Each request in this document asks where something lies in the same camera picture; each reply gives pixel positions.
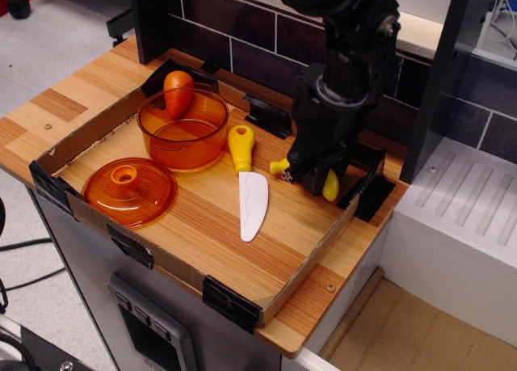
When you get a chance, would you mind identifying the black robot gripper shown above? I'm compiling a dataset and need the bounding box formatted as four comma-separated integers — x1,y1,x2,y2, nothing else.
287,61,378,196

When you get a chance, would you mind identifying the black vertical cabinet post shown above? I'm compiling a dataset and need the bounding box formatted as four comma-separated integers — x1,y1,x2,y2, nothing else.
400,0,495,183

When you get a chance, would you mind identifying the yellow plastic toy banana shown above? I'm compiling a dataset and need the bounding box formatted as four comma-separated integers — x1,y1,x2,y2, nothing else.
270,158,339,201

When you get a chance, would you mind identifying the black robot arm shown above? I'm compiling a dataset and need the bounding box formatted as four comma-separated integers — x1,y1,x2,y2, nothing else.
281,0,401,201

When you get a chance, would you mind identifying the grey toy oven front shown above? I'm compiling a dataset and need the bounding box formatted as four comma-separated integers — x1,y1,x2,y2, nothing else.
107,274,198,370

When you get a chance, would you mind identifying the yellow handled white toy knife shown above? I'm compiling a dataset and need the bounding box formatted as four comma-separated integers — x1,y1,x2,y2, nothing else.
227,124,269,242

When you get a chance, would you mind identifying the orange transparent pot lid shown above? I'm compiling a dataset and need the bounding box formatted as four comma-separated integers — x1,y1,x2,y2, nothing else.
82,158,178,229

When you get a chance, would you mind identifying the white toy sink drainboard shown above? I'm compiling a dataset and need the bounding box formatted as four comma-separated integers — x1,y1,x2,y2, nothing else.
392,136,517,283

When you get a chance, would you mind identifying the cardboard fence with black tape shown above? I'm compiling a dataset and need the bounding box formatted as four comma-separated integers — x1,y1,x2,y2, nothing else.
29,60,393,339

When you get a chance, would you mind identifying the orange plastic toy carrot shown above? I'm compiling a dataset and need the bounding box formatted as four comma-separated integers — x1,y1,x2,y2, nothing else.
163,70,195,120

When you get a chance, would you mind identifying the orange transparent plastic pot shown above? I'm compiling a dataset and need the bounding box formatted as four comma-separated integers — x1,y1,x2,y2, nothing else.
137,83,229,173

